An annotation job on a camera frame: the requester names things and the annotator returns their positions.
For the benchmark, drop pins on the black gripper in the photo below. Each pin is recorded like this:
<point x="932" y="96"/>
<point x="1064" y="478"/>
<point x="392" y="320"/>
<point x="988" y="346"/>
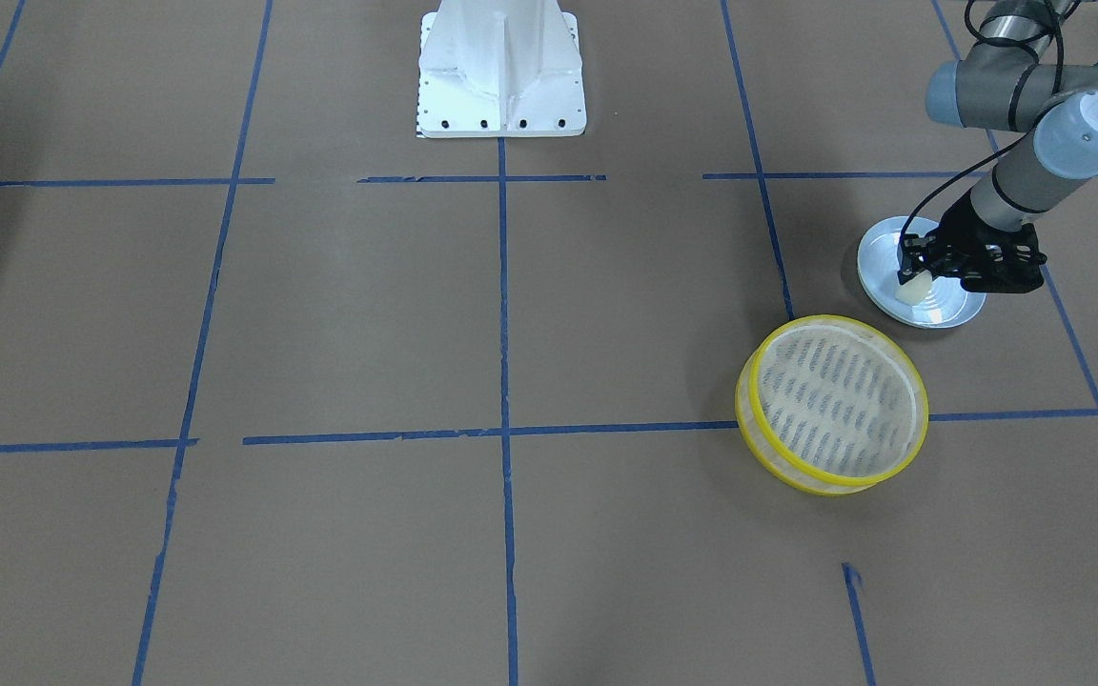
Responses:
<point x="961" y="230"/>

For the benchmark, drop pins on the white steamed bun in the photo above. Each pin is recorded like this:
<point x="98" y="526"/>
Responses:
<point x="915" y="290"/>

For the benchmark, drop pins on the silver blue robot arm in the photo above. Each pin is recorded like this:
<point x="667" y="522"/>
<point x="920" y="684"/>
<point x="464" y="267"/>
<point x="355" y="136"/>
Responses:
<point x="1013" y="78"/>

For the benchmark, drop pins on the yellow bamboo steamer basket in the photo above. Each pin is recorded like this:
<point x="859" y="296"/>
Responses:
<point x="830" y="406"/>

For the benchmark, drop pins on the light blue plate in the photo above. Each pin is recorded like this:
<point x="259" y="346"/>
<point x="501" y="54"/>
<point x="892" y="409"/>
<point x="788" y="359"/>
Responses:
<point x="946" y="304"/>

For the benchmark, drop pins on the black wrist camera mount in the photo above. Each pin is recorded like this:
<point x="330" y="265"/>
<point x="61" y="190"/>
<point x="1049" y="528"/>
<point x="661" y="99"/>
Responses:
<point x="1003" y="262"/>

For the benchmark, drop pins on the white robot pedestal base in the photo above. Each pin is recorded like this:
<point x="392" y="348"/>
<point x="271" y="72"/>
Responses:
<point x="500" y="68"/>

